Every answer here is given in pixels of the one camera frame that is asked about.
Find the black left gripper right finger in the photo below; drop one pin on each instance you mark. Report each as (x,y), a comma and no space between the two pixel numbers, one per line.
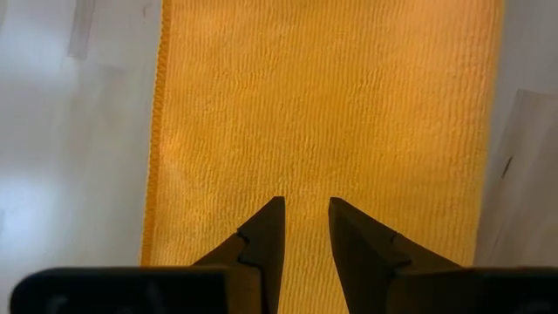
(392,279)

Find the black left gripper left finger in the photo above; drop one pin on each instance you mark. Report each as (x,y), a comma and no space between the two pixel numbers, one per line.
(244,279)

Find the orange microfiber towel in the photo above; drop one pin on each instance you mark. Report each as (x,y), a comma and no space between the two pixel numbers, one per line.
(327,109)

